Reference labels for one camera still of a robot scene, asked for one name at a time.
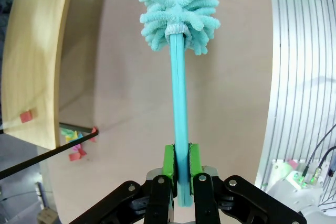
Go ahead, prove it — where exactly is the person in grey jacket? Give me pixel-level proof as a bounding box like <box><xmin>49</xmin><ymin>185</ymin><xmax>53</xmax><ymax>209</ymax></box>
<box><xmin>0</xmin><ymin>0</ymin><xmax>16</xmax><ymax>38</ymax></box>

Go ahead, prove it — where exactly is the coral red paper scrap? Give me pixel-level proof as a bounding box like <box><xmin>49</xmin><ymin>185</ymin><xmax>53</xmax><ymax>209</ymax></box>
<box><xmin>20</xmin><ymin>108</ymin><xmax>38</xmax><ymax>124</ymax></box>

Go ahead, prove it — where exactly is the two-tier wooden shelf black frame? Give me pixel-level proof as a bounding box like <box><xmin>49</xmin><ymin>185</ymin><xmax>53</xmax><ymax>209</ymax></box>
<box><xmin>0</xmin><ymin>0</ymin><xmax>114</xmax><ymax>180</ymax></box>

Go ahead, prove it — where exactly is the teal microfiber duster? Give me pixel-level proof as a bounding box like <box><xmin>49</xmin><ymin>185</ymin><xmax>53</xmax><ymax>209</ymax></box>
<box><xmin>138</xmin><ymin>0</ymin><xmax>221</xmax><ymax>208</ymax></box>

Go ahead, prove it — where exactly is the grey connector cable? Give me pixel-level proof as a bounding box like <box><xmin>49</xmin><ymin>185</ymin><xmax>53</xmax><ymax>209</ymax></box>
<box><xmin>312</xmin><ymin>147</ymin><xmax>336</xmax><ymax>183</ymax></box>
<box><xmin>301</xmin><ymin>123</ymin><xmax>336</xmax><ymax>183</ymax></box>

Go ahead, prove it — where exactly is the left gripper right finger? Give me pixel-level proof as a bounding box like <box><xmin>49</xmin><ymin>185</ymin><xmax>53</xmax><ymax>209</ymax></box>
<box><xmin>188</xmin><ymin>142</ymin><xmax>307</xmax><ymax>224</ymax></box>

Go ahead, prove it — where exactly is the white grooved mounting plate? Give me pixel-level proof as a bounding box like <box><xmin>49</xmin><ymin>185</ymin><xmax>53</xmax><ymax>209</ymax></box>
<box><xmin>256</xmin><ymin>0</ymin><xmax>336</xmax><ymax>224</ymax></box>

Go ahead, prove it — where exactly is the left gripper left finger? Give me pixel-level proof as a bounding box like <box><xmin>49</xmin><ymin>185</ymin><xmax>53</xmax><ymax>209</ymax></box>
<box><xmin>76</xmin><ymin>144</ymin><xmax>176</xmax><ymax>224</ymax></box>

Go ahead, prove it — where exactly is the cardboard box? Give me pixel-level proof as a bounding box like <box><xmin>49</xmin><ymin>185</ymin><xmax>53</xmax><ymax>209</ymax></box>
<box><xmin>36</xmin><ymin>207</ymin><xmax>57</xmax><ymax>224</ymax></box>

